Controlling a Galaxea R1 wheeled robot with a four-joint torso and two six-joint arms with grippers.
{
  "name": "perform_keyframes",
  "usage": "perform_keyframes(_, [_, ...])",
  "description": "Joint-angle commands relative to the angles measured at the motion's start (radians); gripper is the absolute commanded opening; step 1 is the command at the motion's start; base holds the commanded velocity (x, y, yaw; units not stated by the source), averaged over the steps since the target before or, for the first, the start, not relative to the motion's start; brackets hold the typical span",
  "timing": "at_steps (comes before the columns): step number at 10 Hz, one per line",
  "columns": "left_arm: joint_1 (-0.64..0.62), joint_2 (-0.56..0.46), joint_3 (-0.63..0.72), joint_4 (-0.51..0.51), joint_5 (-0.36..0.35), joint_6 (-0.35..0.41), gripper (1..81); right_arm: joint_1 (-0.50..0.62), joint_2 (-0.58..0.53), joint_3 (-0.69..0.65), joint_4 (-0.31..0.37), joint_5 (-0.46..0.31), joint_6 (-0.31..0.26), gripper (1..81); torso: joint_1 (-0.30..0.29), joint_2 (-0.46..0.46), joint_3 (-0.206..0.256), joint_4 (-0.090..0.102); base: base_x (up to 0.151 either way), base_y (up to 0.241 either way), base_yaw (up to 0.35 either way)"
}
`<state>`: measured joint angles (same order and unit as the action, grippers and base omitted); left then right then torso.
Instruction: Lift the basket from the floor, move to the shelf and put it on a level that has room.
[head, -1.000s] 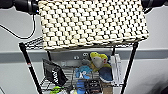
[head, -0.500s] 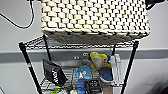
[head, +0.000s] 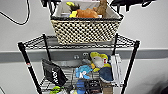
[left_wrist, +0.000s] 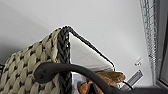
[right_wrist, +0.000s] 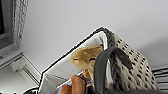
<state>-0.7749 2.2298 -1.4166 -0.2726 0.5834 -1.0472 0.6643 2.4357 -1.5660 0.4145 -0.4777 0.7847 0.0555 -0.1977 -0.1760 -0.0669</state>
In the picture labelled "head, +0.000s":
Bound pale spotted basket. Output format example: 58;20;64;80
49;0;125;46

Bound stacked brown cardboard boxes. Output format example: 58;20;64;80
99;81;114;94

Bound yellow white blue plush toy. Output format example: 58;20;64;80
89;51;114;84

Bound long grey wall band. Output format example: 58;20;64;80
0;49;168;64

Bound brown plush toy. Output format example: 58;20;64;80
76;0;110;19

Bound thin black hanging cable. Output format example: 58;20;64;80
0;0;32;26

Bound white bag with green top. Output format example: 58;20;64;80
49;85;63;94

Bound flat white package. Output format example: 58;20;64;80
110;54;124;88

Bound stacked dark boxes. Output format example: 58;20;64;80
84;79;101;94

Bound black bag with white print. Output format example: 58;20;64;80
41;58;69;87

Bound black wire shelf rack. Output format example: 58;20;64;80
17;32;141;94

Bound blue cap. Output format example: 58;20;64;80
75;79;87;94

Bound light blue plush toy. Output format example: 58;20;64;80
74;64;94;80

